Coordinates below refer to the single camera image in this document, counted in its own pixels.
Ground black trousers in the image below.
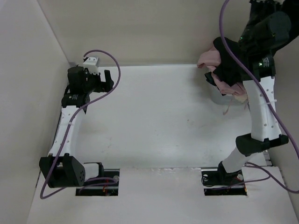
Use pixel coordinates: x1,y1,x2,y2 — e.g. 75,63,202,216
213,37,242,86

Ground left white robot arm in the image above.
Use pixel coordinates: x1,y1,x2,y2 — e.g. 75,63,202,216
39,66,114,188

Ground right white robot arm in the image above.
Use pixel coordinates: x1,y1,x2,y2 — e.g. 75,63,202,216
216,0,292,185

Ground pink garment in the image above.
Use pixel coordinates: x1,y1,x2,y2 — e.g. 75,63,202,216
197,47,247,97

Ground beige garment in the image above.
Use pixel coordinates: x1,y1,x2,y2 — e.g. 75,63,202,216
235,95,248,104

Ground white laundry basket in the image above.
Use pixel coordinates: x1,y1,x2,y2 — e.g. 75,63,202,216
209,85,248,105

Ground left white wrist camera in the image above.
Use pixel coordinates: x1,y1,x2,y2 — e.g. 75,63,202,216
83,56,100,75

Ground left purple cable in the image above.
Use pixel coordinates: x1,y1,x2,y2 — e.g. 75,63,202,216
40,49,121,199

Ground purple cable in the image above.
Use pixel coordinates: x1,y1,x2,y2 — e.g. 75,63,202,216
219,0,299,194
40,49,121,199

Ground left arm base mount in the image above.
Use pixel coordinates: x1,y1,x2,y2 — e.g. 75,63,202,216
75,162,120,196

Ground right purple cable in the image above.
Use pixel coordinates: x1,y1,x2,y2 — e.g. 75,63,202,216
219,0,299,194

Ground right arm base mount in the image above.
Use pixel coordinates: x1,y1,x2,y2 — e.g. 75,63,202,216
201,163,247,196

